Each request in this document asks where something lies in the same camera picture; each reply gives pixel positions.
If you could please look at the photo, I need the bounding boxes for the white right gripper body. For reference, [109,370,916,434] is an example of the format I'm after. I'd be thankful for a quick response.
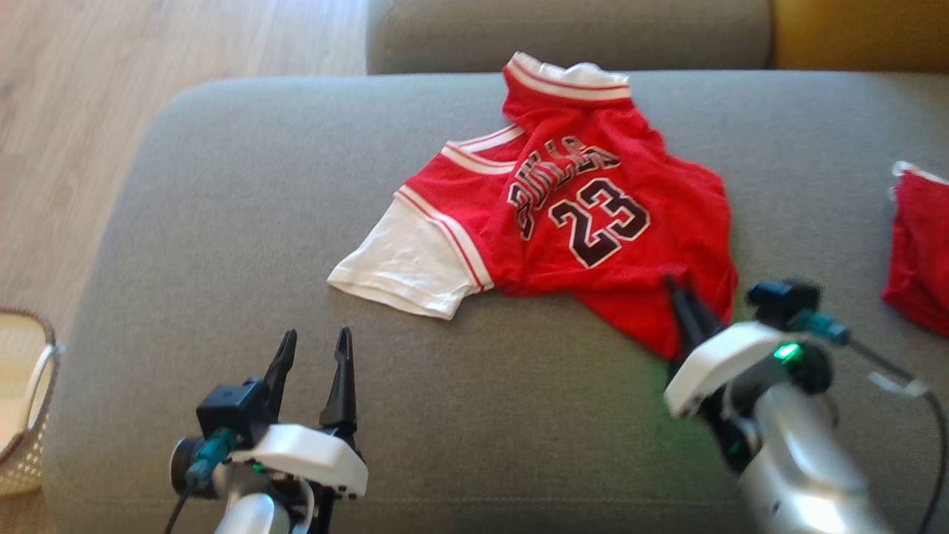
[664,321,790,419]

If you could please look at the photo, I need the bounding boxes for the white cable clip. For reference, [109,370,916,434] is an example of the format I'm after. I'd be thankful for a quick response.
[867,371,929,398]

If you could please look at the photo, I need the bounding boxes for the yellow sofa backrest cushion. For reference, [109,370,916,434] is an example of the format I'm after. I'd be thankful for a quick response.
[771,0,949,73]

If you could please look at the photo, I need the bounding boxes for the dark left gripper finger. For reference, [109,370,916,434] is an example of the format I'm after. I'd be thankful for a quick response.
[261,329,299,423]
[320,326,358,435]

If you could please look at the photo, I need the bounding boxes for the red basketball jersey white sleeves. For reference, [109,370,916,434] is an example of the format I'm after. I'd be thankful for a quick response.
[327,51,739,362]

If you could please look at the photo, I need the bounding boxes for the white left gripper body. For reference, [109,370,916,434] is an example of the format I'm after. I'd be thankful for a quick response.
[230,421,369,500]

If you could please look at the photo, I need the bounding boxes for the white woven laundry basket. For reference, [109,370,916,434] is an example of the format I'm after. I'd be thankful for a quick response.
[0,308,62,498]

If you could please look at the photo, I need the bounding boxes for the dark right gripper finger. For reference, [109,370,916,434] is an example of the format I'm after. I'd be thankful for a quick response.
[676,285,726,344]
[662,273,702,365]

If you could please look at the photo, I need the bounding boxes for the red shorts white band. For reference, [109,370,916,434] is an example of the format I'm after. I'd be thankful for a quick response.
[881,161,949,339]

